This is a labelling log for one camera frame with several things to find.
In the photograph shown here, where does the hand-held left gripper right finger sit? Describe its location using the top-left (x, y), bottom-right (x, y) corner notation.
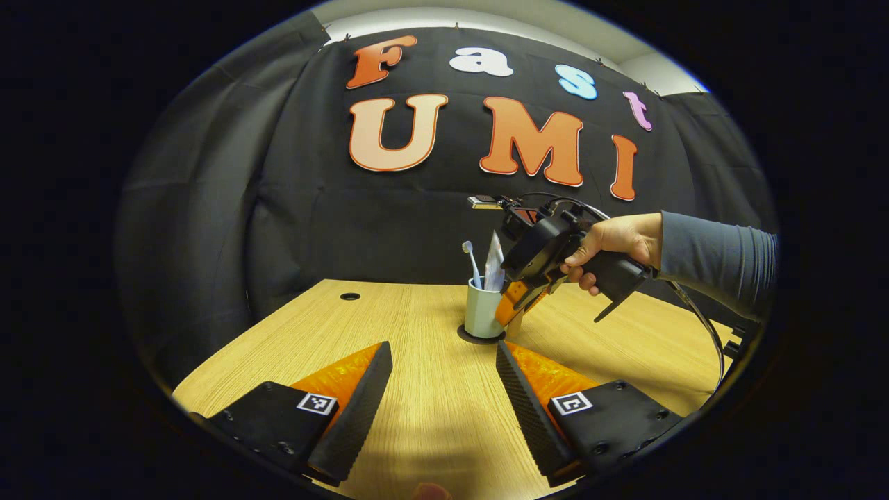
top-left (495, 340), bottom-right (685, 487)

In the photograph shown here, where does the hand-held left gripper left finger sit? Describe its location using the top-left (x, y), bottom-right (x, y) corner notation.
top-left (189, 340), bottom-right (394, 487)

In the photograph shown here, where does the light blue cup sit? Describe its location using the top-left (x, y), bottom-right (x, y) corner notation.
top-left (464, 276), bottom-right (506, 339)

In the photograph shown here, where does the white toothpaste tube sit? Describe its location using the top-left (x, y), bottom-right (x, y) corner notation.
top-left (484, 231), bottom-right (506, 292)

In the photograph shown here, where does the brown round coaster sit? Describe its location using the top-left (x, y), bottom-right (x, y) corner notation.
top-left (456, 323), bottom-right (508, 345)

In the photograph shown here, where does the white toothbrush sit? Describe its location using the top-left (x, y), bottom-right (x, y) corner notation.
top-left (462, 240), bottom-right (483, 290)

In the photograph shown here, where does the wooden desktop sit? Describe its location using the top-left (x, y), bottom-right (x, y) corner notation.
top-left (172, 279), bottom-right (740, 500)

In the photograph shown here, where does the black backdrop cloth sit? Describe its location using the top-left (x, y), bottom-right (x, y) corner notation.
top-left (115, 10), bottom-right (777, 390)

